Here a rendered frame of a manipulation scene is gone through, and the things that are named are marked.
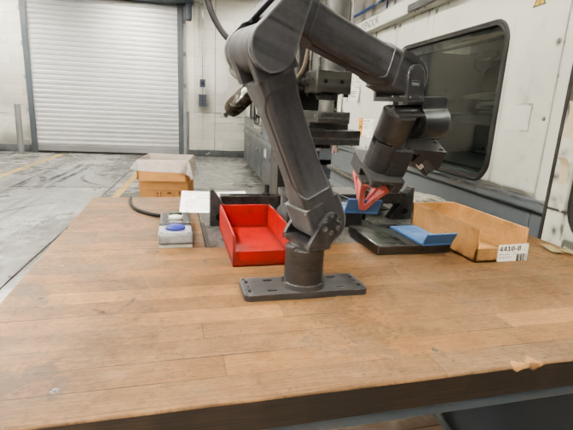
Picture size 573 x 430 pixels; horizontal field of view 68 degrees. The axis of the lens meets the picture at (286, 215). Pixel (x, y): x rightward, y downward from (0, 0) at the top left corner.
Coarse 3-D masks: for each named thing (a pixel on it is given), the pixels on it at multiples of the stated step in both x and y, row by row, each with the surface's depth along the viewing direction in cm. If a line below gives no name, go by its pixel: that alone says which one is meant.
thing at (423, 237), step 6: (396, 228) 100; (402, 228) 100; (408, 228) 100; (414, 228) 101; (420, 228) 101; (402, 234) 96; (408, 234) 95; (414, 234) 96; (420, 234) 96; (426, 234) 96; (432, 234) 87; (438, 234) 87; (444, 234) 88; (450, 234) 88; (456, 234) 88; (414, 240) 91; (420, 240) 91; (426, 240) 88; (432, 240) 88; (438, 240) 89; (444, 240) 89; (450, 240) 90
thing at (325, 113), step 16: (320, 96) 101; (336, 96) 102; (304, 112) 107; (320, 112) 97; (336, 112) 98; (320, 128) 101; (336, 128) 102; (320, 144) 100; (336, 144) 101; (352, 144) 102
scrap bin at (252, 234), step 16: (224, 208) 99; (240, 208) 100; (256, 208) 101; (272, 208) 98; (224, 224) 89; (240, 224) 101; (256, 224) 102; (272, 224) 97; (224, 240) 89; (240, 240) 91; (256, 240) 92; (272, 240) 92; (240, 256) 77; (256, 256) 78; (272, 256) 78
